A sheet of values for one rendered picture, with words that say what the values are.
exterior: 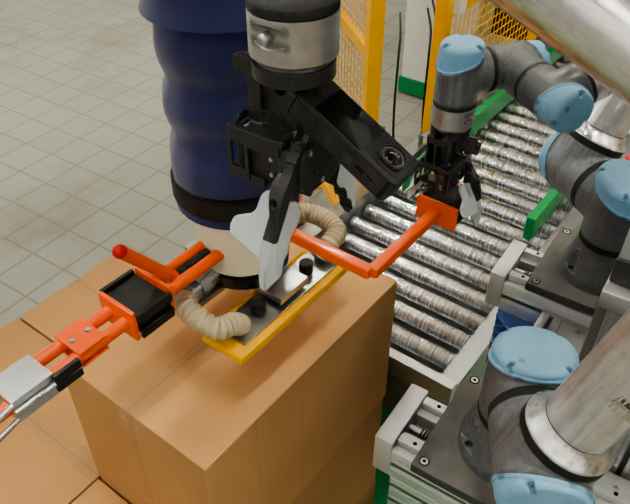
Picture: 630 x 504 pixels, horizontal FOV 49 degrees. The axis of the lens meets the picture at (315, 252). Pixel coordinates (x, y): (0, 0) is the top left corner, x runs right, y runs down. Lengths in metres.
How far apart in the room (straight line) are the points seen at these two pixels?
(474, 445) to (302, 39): 0.72
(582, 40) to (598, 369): 0.34
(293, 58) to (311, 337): 0.91
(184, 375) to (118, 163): 2.55
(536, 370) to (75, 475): 1.15
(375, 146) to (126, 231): 2.77
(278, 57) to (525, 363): 0.56
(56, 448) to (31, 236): 1.74
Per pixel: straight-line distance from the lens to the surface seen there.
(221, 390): 1.32
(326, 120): 0.57
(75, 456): 1.79
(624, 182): 1.36
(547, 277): 1.46
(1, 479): 1.82
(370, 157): 0.57
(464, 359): 1.86
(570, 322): 1.51
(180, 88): 1.06
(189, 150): 1.10
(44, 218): 3.50
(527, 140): 2.95
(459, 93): 1.19
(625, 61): 0.71
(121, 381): 1.37
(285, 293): 1.26
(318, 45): 0.55
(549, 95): 1.12
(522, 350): 0.97
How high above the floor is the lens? 1.96
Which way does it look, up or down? 40 degrees down
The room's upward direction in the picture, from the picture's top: straight up
